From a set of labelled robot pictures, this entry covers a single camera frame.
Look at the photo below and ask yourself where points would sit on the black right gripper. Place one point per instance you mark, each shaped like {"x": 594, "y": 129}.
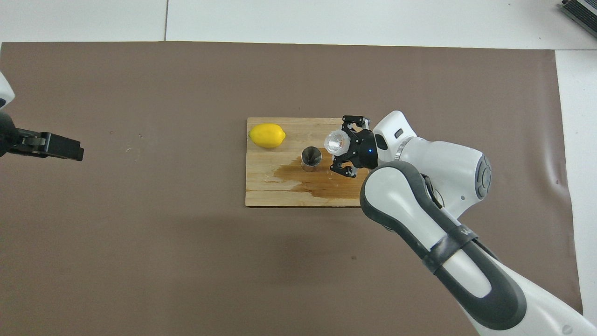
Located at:
{"x": 364, "y": 149}

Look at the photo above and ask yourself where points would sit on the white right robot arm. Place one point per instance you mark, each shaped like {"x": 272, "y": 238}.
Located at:
{"x": 447, "y": 168}

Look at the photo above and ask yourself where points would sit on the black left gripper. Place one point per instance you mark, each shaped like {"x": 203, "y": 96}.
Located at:
{"x": 8, "y": 140}

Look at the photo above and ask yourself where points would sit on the wooden cutting board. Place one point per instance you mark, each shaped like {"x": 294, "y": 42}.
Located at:
{"x": 280, "y": 186}

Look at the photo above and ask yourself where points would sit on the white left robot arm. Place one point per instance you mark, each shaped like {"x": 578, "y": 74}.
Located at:
{"x": 4, "y": 88}

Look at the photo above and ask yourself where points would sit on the yellow lemon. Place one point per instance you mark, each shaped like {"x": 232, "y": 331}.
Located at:
{"x": 267, "y": 136}

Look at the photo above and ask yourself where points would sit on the steel double jigger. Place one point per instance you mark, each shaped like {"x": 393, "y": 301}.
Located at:
{"x": 311, "y": 156}

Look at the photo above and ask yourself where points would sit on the brown paper table mat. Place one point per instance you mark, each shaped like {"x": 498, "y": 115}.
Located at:
{"x": 186, "y": 261}

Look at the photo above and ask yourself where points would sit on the black ribbed metal device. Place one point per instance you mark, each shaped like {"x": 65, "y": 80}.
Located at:
{"x": 580, "y": 10}

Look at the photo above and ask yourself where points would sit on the clear crinkled plastic cup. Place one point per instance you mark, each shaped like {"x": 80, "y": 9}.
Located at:
{"x": 336, "y": 142}

